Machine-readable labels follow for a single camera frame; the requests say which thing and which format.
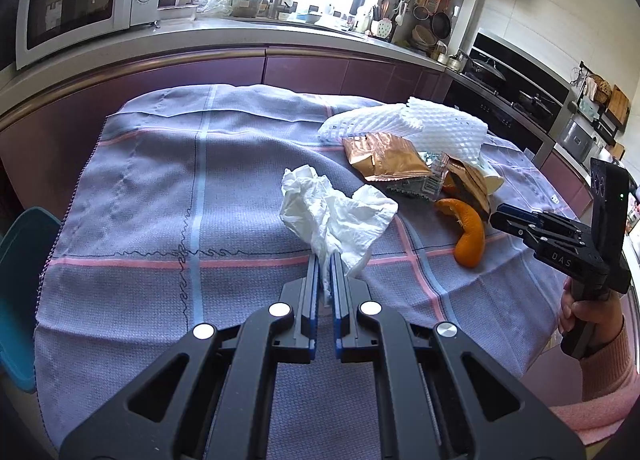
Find purple kitchen cabinet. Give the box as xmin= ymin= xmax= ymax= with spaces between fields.
xmin=0 ymin=44 xmax=596 ymax=241

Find black gas stove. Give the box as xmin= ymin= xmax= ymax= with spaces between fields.
xmin=445 ymin=30 xmax=576 ymax=151

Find copper foil packet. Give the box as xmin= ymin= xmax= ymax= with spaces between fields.
xmin=342 ymin=132 xmax=435 ymax=183

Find wooden cutting board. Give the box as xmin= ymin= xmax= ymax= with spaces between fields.
xmin=606 ymin=84 xmax=631 ymax=129

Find white tissue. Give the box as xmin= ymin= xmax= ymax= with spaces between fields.
xmin=280 ymin=165 xmax=399 ymax=301

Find white foam fruit net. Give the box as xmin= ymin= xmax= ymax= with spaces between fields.
xmin=318 ymin=96 xmax=489 ymax=165

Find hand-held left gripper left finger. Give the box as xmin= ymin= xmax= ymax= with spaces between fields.
xmin=59 ymin=254 xmax=321 ymax=460

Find black wok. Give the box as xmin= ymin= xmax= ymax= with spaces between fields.
xmin=465 ymin=57 xmax=507 ymax=85

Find teal plastic bin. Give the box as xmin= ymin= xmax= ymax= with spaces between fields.
xmin=0 ymin=206 xmax=63 ymax=393

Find clear plastic wrapper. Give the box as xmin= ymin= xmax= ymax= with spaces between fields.
xmin=387 ymin=150 xmax=451 ymax=201

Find orange peel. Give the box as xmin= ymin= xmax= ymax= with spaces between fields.
xmin=434 ymin=197 xmax=486 ymax=268

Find brown paper wrapper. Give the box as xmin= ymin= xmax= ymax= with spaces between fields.
xmin=445 ymin=157 xmax=493 ymax=221

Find person's right hand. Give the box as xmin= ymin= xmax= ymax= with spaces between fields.
xmin=557 ymin=279 xmax=627 ymax=359

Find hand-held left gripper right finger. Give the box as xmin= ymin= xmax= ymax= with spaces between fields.
xmin=329 ymin=252 xmax=586 ymax=460

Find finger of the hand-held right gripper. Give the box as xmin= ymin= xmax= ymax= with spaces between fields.
xmin=490 ymin=213 xmax=541 ymax=251
xmin=496 ymin=203 xmax=552 ymax=229

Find white microwave oven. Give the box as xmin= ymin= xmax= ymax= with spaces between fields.
xmin=15 ymin=0 xmax=163 ymax=71

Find grey checked cloth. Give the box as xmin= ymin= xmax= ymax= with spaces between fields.
xmin=34 ymin=84 xmax=581 ymax=460

